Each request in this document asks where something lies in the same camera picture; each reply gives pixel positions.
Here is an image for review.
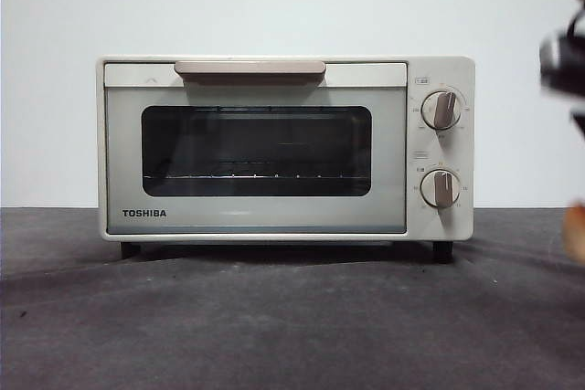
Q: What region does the glass oven door with handle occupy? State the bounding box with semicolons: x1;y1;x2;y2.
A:
103;59;409;236

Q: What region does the orange-brown bread loaf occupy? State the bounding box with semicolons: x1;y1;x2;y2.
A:
562;200;585;269

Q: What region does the cream Toshiba toaster oven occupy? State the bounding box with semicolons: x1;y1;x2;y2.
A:
95;54;476;265

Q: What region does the cream timer knob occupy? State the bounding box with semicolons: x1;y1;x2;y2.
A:
419;169;462;209

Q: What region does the cream temperature knob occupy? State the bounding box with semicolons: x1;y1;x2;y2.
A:
420;90;463;132

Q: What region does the metal wire oven rack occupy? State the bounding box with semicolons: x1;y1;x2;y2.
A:
142;172;369;182

